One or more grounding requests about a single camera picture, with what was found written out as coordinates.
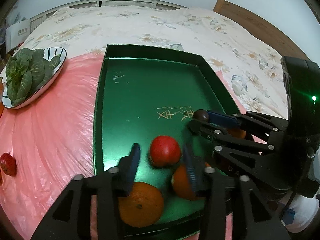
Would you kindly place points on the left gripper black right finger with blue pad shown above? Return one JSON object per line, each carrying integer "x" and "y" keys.
{"x": 252, "y": 218}

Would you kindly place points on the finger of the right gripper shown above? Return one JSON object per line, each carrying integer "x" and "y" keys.
{"x": 225, "y": 118}
{"x": 220, "y": 132}

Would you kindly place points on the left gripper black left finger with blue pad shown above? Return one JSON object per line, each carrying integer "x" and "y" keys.
{"x": 69, "y": 216}

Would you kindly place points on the dark purple plum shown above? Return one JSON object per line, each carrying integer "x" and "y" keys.
{"x": 201, "y": 114}

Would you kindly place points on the small orange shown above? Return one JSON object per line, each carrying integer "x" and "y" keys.
{"x": 237, "y": 133}

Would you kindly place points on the large orange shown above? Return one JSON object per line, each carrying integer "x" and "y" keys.
{"x": 142, "y": 207}
{"x": 181, "y": 184}

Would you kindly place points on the red apple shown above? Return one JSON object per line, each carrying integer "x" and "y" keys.
{"x": 8, "y": 164}
{"x": 164, "y": 151}

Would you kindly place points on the floral bed quilt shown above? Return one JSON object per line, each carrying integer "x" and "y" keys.
{"x": 250, "y": 68}

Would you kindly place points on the green tray box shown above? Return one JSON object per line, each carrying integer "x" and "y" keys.
{"x": 144, "y": 92}

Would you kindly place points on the pink plastic sheet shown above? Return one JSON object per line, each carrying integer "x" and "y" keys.
{"x": 51, "y": 140}

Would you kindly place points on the wooden headboard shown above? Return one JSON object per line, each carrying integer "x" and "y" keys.
{"x": 260, "y": 28}

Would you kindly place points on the green bok choy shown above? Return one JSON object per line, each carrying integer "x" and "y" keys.
{"x": 27, "y": 76}

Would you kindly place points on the orange rimmed white plate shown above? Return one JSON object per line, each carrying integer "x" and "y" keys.
{"x": 1, "y": 96}

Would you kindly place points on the white plate blue rim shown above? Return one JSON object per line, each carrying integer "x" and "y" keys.
{"x": 35, "y": 79}

